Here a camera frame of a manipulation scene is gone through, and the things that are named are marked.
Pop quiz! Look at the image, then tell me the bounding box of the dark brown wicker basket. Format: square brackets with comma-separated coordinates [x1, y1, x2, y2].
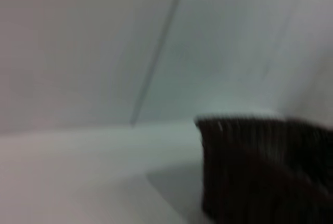
[194, 114, 333, 224]

